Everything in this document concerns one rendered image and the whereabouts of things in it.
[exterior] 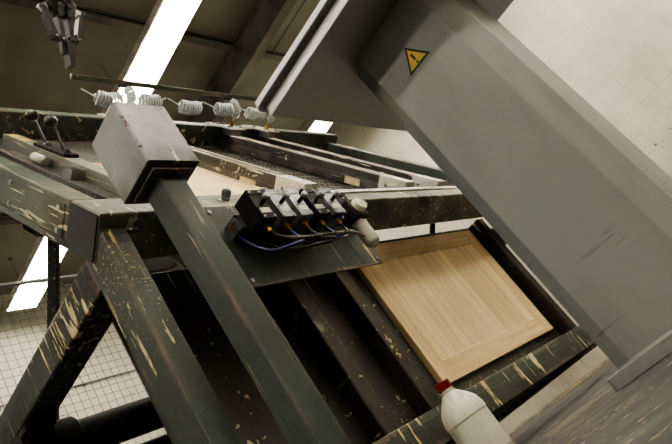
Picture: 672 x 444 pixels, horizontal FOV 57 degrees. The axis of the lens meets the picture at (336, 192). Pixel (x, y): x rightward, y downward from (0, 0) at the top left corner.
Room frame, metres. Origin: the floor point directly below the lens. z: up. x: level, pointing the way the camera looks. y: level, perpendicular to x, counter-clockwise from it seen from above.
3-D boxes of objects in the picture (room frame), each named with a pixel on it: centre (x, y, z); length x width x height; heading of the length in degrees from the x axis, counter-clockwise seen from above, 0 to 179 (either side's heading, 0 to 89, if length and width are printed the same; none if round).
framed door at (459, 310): (2.38, -0.13, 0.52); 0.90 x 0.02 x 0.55; 149
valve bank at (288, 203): (1.40, 0.09, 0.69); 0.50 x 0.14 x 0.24; 149
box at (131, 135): (0.99, 0.26, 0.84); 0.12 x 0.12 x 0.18; 59
